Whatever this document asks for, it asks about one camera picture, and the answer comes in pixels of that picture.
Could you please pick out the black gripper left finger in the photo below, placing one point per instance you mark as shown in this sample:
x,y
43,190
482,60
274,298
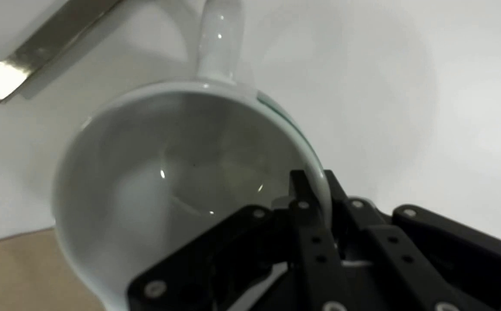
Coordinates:
x,y
307,247

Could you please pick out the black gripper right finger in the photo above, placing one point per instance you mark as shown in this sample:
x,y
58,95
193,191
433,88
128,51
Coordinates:
x,y
423,259

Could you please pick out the white mug with green band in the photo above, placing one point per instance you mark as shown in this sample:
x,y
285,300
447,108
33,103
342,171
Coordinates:
x,y
147,172

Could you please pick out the orange black bar clamp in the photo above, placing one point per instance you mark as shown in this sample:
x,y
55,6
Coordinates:
x,y
43,48

